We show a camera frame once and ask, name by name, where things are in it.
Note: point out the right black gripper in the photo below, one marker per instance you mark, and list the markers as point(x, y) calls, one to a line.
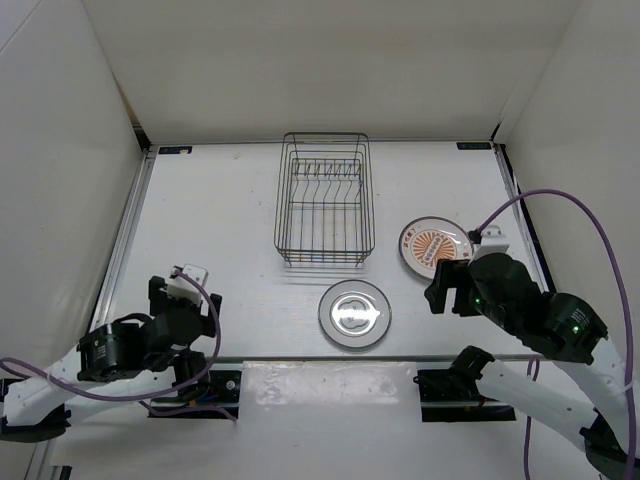
point(447, 275)

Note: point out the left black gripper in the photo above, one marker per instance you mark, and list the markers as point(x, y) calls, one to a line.
point(159, 296)

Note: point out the orange sunburst plate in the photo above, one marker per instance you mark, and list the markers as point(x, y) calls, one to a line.
point(427, 240)

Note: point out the white plate grey swirl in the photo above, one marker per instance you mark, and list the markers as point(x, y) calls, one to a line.
point(354, 314)

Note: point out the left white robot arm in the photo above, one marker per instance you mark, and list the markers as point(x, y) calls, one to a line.
point(140, 357)

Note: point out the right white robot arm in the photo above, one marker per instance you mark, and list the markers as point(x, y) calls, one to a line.
point(561, 328)

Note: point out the right blue corner label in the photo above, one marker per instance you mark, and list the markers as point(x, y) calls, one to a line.
point(473, 146)

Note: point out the blue corner label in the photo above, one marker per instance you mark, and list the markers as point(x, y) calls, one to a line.
point(473, 146)
point(175, 150)

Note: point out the left blue corner label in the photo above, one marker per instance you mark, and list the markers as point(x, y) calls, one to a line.
point(175, 150)

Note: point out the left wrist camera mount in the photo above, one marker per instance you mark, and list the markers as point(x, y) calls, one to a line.
point(187, 283)

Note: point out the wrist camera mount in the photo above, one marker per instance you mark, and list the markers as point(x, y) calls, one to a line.
point(491, 239)
point(187, 283)

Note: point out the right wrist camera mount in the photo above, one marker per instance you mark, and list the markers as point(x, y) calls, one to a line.
point(491, 239)

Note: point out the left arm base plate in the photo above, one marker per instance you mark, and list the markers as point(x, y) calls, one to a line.
point(216, 397)

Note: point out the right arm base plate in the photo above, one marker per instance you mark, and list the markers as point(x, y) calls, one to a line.
point(446, 398)

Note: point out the grey wire dish rack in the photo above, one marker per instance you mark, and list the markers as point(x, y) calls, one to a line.
point(325, 200)

